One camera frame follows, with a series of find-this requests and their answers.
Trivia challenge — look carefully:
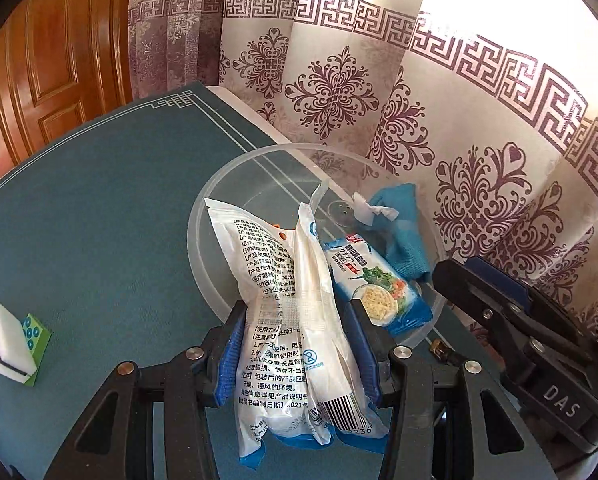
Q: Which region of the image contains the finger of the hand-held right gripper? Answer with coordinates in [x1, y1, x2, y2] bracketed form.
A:
[466, 256, 597, 361]
[431, 259, 540, 361]

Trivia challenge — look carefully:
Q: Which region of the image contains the clear plastic bowl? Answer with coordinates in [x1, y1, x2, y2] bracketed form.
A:
[186, 142, 450, 351]

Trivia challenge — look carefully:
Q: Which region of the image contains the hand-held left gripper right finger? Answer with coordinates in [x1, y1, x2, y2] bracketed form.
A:
[346, 300, 550, 480]

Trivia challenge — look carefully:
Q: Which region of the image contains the teal cloth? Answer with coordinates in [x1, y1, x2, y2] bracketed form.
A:
[366, 182, 434, 286]

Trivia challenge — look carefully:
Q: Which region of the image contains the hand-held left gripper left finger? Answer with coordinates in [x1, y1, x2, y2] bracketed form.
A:
[44, 300, 250, 480]

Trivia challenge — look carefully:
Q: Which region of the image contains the white sponge black stripe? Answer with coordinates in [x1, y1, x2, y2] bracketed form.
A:
[0, 300, 40, 376]

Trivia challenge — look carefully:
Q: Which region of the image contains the crumpled white tissue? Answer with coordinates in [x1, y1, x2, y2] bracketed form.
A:
[354, 192, 398, 226]

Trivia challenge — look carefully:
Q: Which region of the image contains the green box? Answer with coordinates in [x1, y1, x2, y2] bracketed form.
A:
[20, 312, 52, 387]

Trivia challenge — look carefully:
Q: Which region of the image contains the white printed packet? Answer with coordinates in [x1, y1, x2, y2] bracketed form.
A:
[204, 196, 392, 466]

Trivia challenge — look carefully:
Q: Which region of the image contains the blue cracker packet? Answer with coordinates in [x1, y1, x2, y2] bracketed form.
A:
[321, 234, 434, 337]

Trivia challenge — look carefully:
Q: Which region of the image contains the brown wooden door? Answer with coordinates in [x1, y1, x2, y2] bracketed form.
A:
[0, 0, 134, 196]

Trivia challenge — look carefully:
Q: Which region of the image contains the black belt brass buckle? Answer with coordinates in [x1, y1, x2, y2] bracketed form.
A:
[428, 339, 467, 368]

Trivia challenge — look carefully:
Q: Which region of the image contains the white purple patterned curtain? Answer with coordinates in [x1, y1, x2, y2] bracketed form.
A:
[129, 0, 598, 351]

